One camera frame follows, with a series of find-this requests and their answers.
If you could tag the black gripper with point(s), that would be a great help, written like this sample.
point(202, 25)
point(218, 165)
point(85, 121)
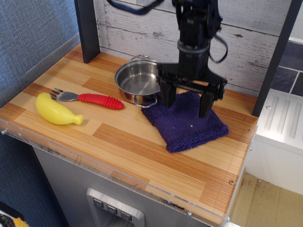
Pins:
point(191, 73)

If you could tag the blue purple terry cloth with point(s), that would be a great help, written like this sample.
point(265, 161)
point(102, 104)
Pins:
point(180, 125)

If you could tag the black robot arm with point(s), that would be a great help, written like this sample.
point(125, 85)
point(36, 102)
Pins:
point(198, 22)

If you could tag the stainless steel pot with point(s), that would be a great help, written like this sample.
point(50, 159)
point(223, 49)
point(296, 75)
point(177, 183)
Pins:
point(137, 81)

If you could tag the white ribbed sink unit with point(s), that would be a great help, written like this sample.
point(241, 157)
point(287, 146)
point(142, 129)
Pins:
point(276, 151)

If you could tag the clear acrylic edge guard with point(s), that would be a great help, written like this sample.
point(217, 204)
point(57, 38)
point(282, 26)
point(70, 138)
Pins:
point(200, 183)

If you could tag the yellow plastic banana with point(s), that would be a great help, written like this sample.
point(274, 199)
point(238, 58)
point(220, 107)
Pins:
point(54, 112)

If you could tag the silver dispenser button panel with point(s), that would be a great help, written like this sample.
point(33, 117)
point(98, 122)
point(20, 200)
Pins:
point(110, 212)

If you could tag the yellow object bottom left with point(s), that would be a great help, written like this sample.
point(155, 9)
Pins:
point(18, 222)

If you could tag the dark grey left post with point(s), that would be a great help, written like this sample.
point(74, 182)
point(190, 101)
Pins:
point(88, 31)

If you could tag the dark grey post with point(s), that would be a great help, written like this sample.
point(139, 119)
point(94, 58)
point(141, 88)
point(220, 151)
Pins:
point(88, 31)
point(277, 55)

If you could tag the red handled metal fork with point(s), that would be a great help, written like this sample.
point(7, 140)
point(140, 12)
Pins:
point(102, 100)

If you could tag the dark grey right post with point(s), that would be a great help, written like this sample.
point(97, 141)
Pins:
point(277, 55)

